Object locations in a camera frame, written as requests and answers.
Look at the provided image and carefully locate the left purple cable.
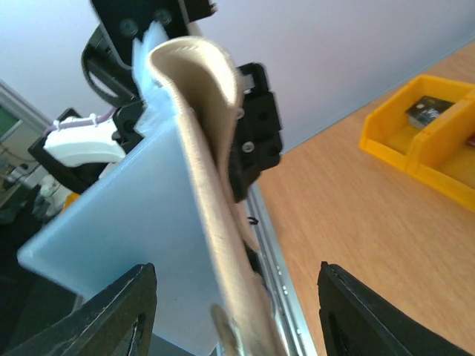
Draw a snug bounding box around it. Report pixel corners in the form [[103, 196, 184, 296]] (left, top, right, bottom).
[[44, 109, 116, 134]]

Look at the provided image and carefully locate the beige card holder wallet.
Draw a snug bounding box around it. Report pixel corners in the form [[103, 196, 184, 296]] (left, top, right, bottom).
[[16, 29, 289, 356]]

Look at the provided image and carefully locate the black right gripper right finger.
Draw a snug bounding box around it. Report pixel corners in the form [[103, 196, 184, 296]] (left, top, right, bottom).
[[318, 262, 467, 355]]

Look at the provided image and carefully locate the yellow bin with black cards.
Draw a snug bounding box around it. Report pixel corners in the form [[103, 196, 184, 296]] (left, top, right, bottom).
[[359, 75, 474, 171]]

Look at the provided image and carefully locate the yellow bin with red cards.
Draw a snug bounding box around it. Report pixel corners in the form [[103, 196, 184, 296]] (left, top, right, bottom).
[[407, 90, 474, 211]]

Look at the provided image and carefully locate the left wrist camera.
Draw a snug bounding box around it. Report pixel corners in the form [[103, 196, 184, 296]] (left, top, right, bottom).
[[90, 0, 217, 69]]

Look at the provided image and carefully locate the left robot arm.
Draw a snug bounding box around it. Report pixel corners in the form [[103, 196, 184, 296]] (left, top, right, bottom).
[[28, 22, 283, 202]]

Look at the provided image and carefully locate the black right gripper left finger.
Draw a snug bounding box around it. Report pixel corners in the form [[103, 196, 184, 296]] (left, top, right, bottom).
[[7, 263, 157, 355]]

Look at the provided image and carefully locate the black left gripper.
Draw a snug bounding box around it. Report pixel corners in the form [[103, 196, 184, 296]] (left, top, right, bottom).
[[111, 62, 283, 203]]

